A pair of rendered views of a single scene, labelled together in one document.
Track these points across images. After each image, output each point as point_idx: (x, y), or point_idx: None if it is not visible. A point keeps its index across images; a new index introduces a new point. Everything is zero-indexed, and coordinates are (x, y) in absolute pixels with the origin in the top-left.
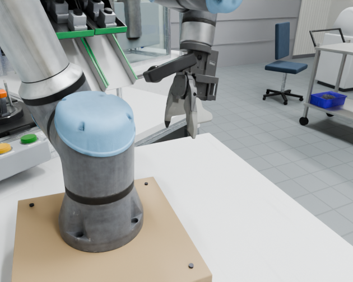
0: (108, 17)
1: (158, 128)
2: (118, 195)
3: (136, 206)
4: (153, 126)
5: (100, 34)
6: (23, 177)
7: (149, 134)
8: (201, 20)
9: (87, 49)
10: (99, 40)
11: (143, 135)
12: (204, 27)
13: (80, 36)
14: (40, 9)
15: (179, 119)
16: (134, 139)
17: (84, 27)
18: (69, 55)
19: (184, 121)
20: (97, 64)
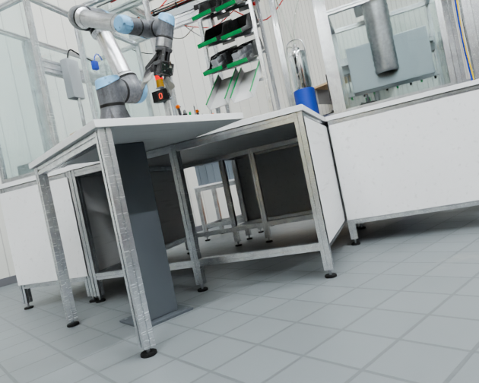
0: (233, 55)
1: (245, 121)
2: (103, 105)
3: (112, 113)
4: (239, 120)
5: (230, 68)
6: None
7: (236, 125)
8: (156, 36)
9: (231, 79)
10: (254, 74)
11: (229, 125)
12: (156, 39)
13: (215, 71)
14: (115, 55)
15: (271, 116)
16: (222, 127)
17: (216, 64)
18: (227, 86)
19: (285, 120)
20: (233, 87)
